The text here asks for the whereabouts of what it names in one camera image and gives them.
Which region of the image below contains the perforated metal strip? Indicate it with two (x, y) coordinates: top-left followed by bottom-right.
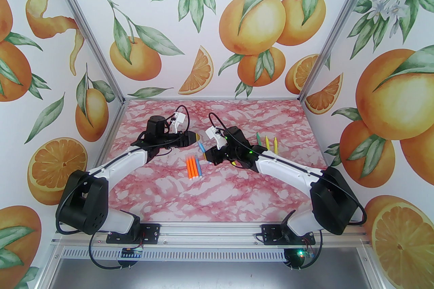
(54, 247), (375, 261)

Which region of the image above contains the brushed steel panel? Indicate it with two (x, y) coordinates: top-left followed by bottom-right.
(39, 259), (378, 289)

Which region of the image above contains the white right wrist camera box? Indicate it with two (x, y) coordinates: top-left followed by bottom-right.
(206, 127), (227, 150)

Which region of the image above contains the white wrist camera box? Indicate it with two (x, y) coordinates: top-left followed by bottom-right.
(172, 112), (186, 131)
(206, 127), (227, 150)

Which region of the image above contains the black left wrist camera cable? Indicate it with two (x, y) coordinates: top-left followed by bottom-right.
(165, 105), (190, 134)

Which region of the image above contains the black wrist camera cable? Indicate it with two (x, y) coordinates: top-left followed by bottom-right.
(208, 112), (234, 137)
(165, 105), (190, 134)

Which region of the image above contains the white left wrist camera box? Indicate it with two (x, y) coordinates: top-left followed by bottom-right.
(172, 112), (186, 131)

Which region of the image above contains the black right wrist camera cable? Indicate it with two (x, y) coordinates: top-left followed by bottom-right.
(208, 112), (234, 137)

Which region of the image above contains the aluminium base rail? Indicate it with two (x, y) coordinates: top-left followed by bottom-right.
(51, 217), (373, 249)

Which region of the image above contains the black base cable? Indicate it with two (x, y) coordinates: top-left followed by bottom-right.
(284, 226), (323, 270)
(88, 225), (144, 270)

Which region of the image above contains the aluminium frame post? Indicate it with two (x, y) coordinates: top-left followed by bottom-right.
(36, 0), (126, 103)
(298, 0), (391, 103)

